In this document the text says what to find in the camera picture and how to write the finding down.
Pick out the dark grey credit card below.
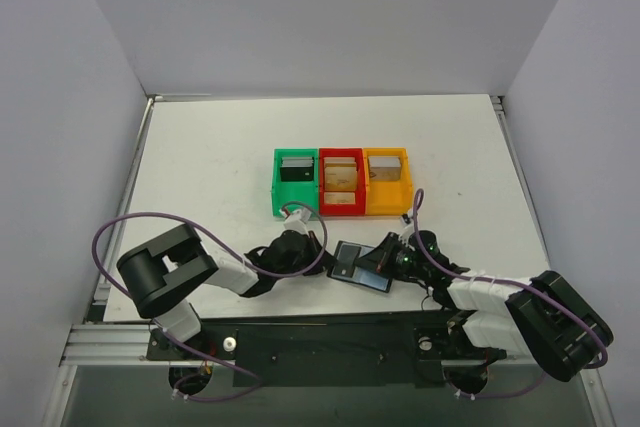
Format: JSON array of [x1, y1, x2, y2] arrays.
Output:
[[332, 242, 363, 279]]

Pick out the black leather card holder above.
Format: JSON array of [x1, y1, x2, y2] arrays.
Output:
[[327, 244, 373, 288]]

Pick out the blue credit card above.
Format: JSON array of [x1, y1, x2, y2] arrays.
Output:
[[355, 270, 392, 292]]

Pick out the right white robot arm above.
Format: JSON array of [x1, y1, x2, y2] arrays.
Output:
[[355, 230, 614, 382]]

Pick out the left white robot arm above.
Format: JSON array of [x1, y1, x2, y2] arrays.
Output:
[[117, 224, 336, 347]]

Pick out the black card stack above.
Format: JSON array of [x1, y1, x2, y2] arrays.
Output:
[[279, 156, 315, 182]]

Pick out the red plastic bin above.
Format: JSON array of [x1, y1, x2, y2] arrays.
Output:
[[318, 148, 366, 217]]

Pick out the green plastic bin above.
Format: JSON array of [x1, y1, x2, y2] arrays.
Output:
[[271, 148, 319, 217]]

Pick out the orange plastic bin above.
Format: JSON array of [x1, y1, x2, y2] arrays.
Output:
[[362, 147, 414, 216]]

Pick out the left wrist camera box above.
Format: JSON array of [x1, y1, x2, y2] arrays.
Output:
[[283, 208, 312, 235]]

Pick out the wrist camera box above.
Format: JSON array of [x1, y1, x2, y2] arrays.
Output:
[[283, 208, 312, 235], [399, 210, 415, 242]]

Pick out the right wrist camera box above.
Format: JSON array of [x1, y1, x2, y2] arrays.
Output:
[[399, 210, 415, 242]]

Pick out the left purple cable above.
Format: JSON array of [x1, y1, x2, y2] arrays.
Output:
[[92, 201, 329, 403]]

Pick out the purple cable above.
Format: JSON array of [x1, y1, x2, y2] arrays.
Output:
[[92, 201, 329, 403], [412, 188, 610, 401]]

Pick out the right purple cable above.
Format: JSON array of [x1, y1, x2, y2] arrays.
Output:
[[412, 188, 610, 401]]

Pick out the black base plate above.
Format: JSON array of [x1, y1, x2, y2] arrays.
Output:
[[147, 310, 506, 394]]

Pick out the aluminium frame rail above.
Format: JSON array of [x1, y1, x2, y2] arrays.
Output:
[[60, 94, 203, 368]]

